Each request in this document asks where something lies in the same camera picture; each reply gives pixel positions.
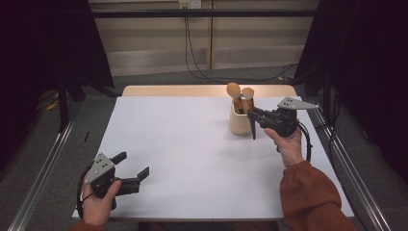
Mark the person's right hand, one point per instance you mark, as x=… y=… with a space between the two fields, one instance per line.
x=288 y=147

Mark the white table mat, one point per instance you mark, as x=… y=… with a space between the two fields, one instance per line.
x=192 y=160

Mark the metal floor rail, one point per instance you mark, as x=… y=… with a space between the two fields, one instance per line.
x=41 y=173
x=362 y=192

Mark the small makeup brush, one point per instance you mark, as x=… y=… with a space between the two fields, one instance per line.
x=248 y=93

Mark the person's left hand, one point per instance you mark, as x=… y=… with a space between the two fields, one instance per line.
x=96 y=208

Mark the black horizontal frame bar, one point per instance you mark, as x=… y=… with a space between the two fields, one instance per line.
x=192 y=13

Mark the black curtain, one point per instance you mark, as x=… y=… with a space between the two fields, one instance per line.
x=48 y=41
x=369 y=64

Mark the white wall socket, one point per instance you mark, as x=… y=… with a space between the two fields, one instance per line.
x=190 y=4

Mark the yellow floor tape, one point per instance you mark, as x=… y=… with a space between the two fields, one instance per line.
x=51 y=105

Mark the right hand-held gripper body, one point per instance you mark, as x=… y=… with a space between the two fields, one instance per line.
x=295 y=103

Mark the cream square brush holder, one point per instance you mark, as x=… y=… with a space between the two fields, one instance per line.
x=239 y=125

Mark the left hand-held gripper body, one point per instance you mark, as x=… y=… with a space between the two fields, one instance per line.
x=99 y=166

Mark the black metal stand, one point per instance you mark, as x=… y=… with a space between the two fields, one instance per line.
x=62 y=109
x=327 y=96

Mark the large round makeup brush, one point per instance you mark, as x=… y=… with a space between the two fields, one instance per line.
x=233 y=89

